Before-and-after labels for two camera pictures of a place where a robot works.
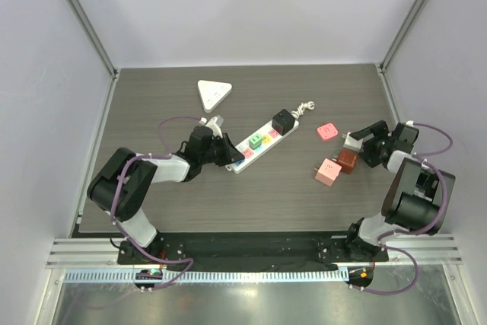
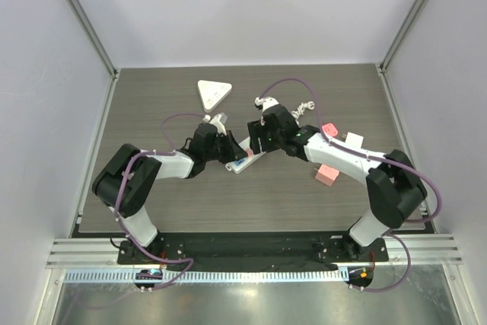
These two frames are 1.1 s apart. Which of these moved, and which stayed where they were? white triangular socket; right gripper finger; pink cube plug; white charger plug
Moved: right gripper finger
Stayed: pink cube plug; white charger plug; white triangular socket
